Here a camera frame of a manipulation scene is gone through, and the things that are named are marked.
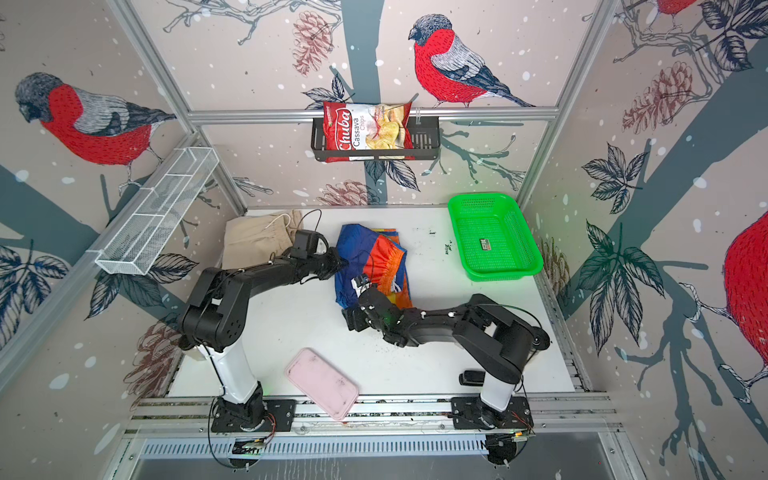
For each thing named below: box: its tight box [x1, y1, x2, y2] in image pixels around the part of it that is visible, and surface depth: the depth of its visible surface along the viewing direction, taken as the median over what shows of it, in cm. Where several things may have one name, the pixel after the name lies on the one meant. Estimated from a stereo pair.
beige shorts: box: [222, 209, 304, 271], surface depth 108 cm
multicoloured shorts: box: [335, 224, 413, 309], surface depth 100 cm
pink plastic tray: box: [285, 347, 359, 421], surface depth 79 cm
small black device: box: [458, 370, 486, 387], surface depth 79 cm
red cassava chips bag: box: [323, 101, 414, 163], surface depth 90 cm
